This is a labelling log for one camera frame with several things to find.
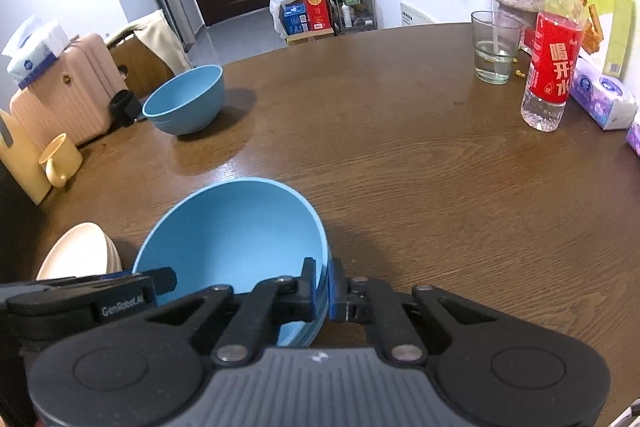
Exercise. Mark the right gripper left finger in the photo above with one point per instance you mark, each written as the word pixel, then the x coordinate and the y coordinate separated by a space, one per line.
pixel 257 322

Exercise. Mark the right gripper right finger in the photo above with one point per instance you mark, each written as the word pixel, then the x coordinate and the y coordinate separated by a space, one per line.
pixel 374 304

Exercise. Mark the blue bowl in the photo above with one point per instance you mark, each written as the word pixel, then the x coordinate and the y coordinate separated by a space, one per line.
pixel 239 233
pixel 311 330
pixel 187 103

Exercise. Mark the cream plate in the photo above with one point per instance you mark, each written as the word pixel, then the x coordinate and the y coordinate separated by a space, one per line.
pixel 82 251

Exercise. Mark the yellow mug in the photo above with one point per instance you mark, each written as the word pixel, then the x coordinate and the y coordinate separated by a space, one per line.
pixel 60 160

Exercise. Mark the pink suitcase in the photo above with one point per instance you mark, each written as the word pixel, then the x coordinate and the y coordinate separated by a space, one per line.
pixel 72 96

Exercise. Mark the black cylinder cup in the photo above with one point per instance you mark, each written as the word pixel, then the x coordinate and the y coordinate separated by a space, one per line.
pixel 125 108

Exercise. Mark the brown cardboard box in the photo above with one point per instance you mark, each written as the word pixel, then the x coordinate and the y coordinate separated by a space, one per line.
pixel 309 36

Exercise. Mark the tissue pack on suitcase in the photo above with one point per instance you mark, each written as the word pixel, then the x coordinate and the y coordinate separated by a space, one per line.
pixel 33 48

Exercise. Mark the wooden chair with cloth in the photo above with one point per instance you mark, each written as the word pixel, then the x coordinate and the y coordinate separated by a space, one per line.
pixel 148 53

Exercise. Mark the blue carton box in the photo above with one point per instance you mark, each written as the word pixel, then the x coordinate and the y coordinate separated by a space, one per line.
pixel 294 18

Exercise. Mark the clear drinking glass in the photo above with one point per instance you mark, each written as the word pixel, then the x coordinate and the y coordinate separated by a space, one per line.
pixel 496 38

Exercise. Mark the red gift box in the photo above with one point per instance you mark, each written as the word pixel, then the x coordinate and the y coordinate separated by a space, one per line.
pixel 318 14

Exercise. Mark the white plastic bag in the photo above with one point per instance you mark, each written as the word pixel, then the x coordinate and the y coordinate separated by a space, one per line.
pixel 275 9

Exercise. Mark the purple tissue pack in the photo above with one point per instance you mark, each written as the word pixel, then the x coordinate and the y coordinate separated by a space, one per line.
pixel 633 138
pixel 609 103

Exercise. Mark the red label water bottle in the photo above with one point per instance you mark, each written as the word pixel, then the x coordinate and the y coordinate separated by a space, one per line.
pixel 558 34

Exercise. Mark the green snack box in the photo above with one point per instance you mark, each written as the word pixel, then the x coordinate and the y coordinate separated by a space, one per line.
pixel 607 35

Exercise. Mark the yellow kettle grey handle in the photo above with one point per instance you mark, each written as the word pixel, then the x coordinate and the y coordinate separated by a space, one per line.
pixel 21 157

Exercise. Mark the white board leaning wall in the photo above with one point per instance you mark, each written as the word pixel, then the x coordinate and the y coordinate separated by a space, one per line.
pixel 410 16

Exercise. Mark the wire storage rack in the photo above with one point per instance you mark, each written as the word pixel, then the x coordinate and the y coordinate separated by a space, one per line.
pixel 351 16

